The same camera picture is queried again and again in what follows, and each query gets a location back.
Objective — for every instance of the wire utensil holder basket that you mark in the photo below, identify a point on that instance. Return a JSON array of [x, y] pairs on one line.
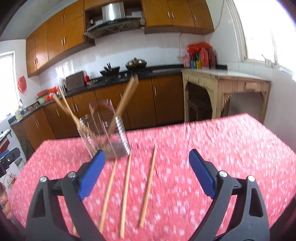
[[108, 128]]

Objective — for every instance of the window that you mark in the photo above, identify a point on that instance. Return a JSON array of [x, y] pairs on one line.
[[265, 33], [9, 92]]

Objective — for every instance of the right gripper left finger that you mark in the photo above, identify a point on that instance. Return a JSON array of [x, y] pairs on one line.
[[45, 219]]

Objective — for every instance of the wooden upper cabinets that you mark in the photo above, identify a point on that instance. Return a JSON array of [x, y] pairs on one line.
[[76, 27]]

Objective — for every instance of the person's left hand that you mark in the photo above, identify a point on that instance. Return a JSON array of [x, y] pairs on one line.
[[6, 205]]

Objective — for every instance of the wooden chopstick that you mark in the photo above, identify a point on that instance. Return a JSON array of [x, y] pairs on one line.
[[107, 195], [148, 189], [125, 194], [74, 230], [127, 101]]

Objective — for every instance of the red hanging wall ornament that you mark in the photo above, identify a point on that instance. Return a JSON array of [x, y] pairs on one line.
[[22, 84]]

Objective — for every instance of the gas stove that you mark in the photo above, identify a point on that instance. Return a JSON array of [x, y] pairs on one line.
[[121, 75]]

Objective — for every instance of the dark wooden cutting board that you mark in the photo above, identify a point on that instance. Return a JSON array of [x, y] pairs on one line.
[[75, 81]]

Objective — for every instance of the cream wooden side table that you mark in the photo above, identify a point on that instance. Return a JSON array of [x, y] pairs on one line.
[[221, 84]]

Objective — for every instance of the steel range hood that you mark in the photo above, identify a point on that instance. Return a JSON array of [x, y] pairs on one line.
[[103, 18]]

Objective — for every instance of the white floral appliance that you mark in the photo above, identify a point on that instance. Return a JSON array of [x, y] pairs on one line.
[[15, 168]]

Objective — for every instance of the left window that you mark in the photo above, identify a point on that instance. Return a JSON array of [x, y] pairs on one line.
[[9, 92]]

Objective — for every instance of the red plastic bag on table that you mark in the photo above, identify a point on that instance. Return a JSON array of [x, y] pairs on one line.
[[196, 47]]

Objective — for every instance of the black countertop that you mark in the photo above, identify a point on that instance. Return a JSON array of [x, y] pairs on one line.
[[154, 71]]

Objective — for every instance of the black wok on stove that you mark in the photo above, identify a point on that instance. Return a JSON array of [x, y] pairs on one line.
[[109, 70]]

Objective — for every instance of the red floral tablecloth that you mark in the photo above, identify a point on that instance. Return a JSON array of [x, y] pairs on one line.
[[239, 145]]

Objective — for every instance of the red oil jugs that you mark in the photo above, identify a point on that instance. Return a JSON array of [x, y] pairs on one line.
[[208, 59]]

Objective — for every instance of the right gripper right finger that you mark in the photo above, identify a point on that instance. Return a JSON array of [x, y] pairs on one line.
[[249, 220]]

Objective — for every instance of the yellow dish soap bottle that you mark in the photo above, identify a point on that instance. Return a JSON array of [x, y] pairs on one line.
[[18, 113]]

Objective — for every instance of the red bottle on counter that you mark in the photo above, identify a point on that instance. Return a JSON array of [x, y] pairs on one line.
[[86, 78]]

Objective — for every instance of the right window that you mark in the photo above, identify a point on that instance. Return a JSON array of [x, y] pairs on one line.
[[265, 33]]

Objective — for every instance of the stacked bowls with red bag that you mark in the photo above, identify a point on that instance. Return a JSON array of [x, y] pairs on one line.
[[46, 95]]

